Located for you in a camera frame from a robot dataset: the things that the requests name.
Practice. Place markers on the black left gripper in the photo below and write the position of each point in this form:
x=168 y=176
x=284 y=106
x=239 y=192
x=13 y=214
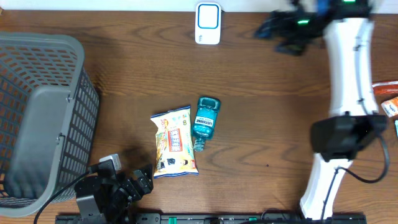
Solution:
x=146 y=184

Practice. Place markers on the white barcode scanner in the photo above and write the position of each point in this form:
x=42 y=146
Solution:
x=208 y=23

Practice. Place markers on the grey plastic shopping basket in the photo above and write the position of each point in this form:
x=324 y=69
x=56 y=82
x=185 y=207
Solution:
x=49 y=109

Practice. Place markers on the orange tissue packet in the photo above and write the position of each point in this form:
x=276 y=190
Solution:
x=390 y=107

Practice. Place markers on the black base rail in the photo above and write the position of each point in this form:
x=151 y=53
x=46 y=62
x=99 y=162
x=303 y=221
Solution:
x=270 y=218

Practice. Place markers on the red chocolate bar wrapper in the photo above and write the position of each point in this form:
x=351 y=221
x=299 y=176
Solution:
x=385 y=88

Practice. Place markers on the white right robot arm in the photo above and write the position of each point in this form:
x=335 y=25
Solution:
x=354 y=119

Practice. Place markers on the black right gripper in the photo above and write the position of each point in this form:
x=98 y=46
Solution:
x=282 y=17

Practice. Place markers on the teal mouthwash bottle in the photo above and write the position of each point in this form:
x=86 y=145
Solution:
x=203 y=127

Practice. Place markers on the yellow snack bag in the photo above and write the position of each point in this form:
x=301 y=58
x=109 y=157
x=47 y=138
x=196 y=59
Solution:
x=175 y=155

